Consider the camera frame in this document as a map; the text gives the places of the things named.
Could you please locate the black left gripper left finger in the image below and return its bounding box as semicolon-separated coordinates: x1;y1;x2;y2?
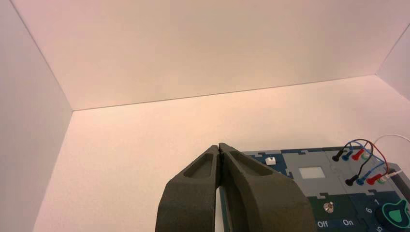
155;145;220;232

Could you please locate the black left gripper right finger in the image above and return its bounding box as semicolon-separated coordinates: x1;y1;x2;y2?
219;143;318;232

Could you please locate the green rotary dial knob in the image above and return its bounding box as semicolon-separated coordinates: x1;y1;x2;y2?
375;198;410;229

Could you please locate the blue grey control panel box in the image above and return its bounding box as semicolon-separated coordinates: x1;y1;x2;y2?
219;146;410;232

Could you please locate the white rectangular display window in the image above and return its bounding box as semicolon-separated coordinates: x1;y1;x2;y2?
298;166;326;180

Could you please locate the white jumper wire with plugs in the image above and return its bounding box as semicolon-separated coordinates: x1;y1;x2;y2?
361;133;410;185

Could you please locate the black jumper wire with plugs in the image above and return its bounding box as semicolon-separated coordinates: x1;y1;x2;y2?
332;139;375;187

